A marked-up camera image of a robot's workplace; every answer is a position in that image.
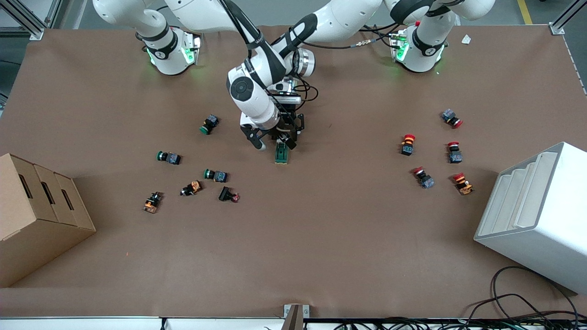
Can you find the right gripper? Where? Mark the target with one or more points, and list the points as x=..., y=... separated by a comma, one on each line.
x=274, y=131

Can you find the green load switch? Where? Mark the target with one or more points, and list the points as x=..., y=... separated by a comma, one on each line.
x=282, y=156

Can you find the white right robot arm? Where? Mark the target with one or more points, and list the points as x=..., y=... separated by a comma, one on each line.
x=252, y=91

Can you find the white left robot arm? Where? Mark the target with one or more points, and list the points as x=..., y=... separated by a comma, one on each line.
x=344, y=23

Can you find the brown paper table cover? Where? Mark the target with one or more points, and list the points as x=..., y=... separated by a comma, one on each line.
x=321, y=238

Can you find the red emergency stop button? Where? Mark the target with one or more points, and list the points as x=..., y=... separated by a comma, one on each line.
x=454, y=152
x=423, y=177
x=451, y=118

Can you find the red button with orange body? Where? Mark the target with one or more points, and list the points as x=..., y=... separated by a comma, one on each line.
x=463, y=183

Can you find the white paper scrap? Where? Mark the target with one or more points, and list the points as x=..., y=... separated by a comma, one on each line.
x=466, y=39

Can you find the brown cardboard box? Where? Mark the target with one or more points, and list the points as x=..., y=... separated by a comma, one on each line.
x=27, y=229

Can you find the white plastic organiser bin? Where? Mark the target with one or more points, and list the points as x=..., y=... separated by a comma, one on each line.
x=541, y=220

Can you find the green push button switch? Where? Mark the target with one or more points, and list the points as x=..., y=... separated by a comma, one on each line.
x=168, y=157
x=215, y=175
x=209, y=123

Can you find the black square button switch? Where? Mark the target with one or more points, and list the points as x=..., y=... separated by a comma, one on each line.
x=228, y=195

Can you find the black orange selector switch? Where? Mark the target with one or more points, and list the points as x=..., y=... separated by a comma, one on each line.
x=152, y=202
x=191, y=188

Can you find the grey metal table bracket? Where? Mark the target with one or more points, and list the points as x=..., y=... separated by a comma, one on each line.
x=296, y=316

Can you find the white table edge rail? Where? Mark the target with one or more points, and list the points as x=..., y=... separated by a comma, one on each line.
x=91, y=323

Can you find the aluminium frame profile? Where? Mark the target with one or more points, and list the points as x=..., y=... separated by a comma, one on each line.
x=566, y=18
x=27, y=20

